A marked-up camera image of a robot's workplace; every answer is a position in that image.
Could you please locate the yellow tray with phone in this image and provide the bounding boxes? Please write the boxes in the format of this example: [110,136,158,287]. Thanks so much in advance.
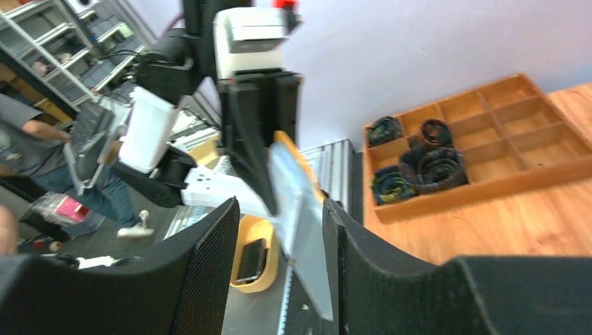
[230,215,279,294]

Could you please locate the aluminium frame rails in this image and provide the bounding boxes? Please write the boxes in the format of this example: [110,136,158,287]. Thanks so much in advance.
[164,140,354,239]

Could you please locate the black smartphone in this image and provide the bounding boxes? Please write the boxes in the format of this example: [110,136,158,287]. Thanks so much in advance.
[236,239,267,284]

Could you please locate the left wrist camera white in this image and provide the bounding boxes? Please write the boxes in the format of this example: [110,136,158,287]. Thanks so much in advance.
[213,7,302,80]

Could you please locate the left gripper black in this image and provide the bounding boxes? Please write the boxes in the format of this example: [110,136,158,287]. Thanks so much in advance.
[217,69,303,215]

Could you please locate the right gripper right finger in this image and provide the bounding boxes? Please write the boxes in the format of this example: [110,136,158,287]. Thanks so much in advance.
[323,200,591,334]

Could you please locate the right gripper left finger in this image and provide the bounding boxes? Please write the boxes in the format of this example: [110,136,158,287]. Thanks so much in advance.
[1,198,240,334]

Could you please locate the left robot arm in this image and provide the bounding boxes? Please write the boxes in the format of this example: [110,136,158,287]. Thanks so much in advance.
[112,1,302,217]

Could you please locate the wooden compartment tray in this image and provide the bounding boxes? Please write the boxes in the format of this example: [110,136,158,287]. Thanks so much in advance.
[363,73,591,225]

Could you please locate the yellow leather card holder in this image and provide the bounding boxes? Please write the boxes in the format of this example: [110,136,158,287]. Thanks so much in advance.
[269,131,334,321]

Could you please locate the person in grey shirt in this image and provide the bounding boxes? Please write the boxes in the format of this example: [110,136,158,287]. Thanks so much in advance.
[1,94,154,238]

